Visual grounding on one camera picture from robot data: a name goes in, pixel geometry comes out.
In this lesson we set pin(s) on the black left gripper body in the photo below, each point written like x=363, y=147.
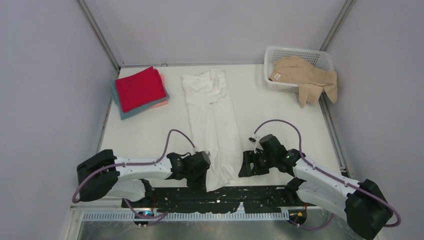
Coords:
x=196, y=179

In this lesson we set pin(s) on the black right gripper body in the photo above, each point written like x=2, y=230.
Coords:
x=271, y=160

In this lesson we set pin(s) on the white t-shirt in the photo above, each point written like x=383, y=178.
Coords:
x=213, y=125

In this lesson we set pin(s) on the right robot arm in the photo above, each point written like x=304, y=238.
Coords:
x=361, y=204

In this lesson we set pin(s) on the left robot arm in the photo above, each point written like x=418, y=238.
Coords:
x=107, y=175

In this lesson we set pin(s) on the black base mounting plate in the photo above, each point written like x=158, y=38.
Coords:
x=254, y=199

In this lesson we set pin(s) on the beige t-shirt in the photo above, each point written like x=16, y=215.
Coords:
x=311, y=81

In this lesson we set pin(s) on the teal folded t-shirt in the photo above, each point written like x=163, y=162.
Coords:
x=133, y=112

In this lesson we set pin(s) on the red folded t-shirt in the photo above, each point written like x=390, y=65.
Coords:
x=139, y=89

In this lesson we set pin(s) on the white plastic basket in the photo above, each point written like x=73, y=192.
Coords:
x=319, y=59

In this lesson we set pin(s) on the white slotted cable duct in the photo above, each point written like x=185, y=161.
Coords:
x=239, y=215

